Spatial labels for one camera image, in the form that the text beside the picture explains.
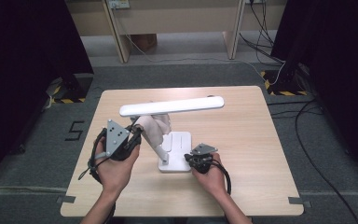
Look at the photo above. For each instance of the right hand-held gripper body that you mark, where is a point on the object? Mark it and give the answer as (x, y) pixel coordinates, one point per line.
(203, 158)

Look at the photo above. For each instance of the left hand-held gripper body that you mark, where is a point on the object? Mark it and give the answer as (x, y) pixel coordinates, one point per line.
(116, 140)

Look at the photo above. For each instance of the beige cloth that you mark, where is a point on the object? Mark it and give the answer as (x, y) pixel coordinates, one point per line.
(154, 129)

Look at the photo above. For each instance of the white desk lamp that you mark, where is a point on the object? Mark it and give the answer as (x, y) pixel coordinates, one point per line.
(174, 105)

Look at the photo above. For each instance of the person's right hand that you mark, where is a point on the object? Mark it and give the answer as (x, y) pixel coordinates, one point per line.
(211, 180)

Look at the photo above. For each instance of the person's left hand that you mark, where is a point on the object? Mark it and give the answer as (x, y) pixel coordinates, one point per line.
(116, 174)

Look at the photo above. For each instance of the black stand with striped base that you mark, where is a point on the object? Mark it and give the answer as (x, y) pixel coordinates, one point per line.
(71, 90)
(284, 85)

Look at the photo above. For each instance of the grey tape piece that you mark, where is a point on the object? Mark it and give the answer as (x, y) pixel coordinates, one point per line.
(66, 199)
(298, 201)

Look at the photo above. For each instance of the brown cardboard box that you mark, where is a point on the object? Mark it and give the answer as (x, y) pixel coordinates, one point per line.
(144, 42)

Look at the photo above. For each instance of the beige desk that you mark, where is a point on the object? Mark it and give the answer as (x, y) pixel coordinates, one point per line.
(174, 21)

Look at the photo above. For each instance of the dark curtain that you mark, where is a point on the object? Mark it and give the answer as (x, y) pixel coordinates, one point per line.
(18, 77)
(345, 62)

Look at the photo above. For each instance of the white power outlet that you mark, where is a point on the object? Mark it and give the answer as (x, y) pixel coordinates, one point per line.
(118, 3)

